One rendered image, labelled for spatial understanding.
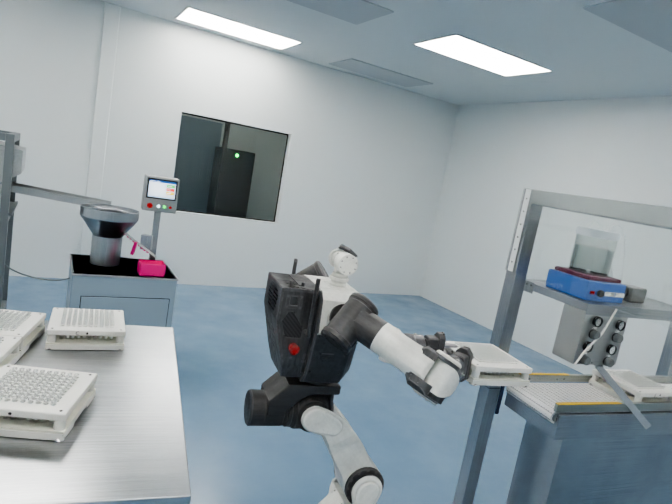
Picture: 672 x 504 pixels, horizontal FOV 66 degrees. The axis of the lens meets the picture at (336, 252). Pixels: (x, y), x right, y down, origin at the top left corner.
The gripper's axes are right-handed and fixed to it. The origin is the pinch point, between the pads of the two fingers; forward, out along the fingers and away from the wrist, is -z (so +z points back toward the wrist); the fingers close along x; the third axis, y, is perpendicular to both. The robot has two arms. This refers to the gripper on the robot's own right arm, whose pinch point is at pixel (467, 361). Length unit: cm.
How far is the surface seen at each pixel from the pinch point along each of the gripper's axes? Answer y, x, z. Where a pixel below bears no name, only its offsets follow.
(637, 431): 49, 27, -72
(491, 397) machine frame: -1.9, 25.1, -40.3
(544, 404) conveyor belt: 20.0, 17.7, -36.0
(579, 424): 32, 23, -43
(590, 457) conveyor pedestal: 37, 41, -59
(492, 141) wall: -219, -129, -503
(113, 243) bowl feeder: -252, 11, -4
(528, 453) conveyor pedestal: 15, 46, -50
